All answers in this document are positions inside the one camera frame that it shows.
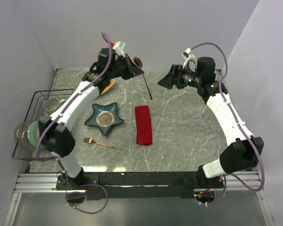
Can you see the orange woven basket tray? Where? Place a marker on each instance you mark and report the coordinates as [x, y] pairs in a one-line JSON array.
[[112, 82]]

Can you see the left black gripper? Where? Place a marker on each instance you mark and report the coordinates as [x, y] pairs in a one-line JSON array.
[[133, 70]]

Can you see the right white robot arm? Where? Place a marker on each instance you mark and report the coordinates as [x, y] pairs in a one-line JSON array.
[[242, 146]]

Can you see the clear glass bowl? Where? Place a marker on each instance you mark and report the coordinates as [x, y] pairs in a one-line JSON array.
[[20, 135]]

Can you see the black wire dish rack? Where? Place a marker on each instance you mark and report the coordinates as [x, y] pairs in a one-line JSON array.
[[34, 112]]

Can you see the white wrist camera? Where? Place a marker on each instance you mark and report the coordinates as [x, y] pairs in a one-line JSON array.
[[188, 56], [118, 47]]

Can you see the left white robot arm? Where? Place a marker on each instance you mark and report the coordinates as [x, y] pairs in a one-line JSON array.
[[55, 130]]

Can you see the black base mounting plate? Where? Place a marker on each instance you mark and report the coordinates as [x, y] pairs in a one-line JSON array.
[[100, 185]]

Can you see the aluminium frame rail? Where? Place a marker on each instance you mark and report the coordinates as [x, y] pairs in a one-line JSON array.
[[45, 183]]

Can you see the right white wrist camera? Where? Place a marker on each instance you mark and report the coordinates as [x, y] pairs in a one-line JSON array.
[[188, 56]]

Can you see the grey ribbed mug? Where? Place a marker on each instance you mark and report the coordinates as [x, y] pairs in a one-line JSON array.
[[53, 104]]

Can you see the green ceramic bowl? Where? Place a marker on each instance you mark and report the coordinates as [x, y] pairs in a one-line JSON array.
[[33, 133]]

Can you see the copper fork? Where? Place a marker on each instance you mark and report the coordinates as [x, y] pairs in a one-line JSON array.
[[92, 141]]

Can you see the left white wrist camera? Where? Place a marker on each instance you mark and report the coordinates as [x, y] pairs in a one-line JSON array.
[[118, 47]]

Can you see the blue star-shaped dish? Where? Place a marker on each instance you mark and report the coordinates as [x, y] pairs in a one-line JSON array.
[[104, 117]]

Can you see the copper spoon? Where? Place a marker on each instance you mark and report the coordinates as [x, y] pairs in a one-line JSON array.
[[146, 82]]

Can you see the red cloth napkin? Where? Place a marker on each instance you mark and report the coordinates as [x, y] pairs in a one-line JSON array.
[[143, 125]]

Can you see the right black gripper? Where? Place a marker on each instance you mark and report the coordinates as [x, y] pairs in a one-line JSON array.
[[174, 77]]

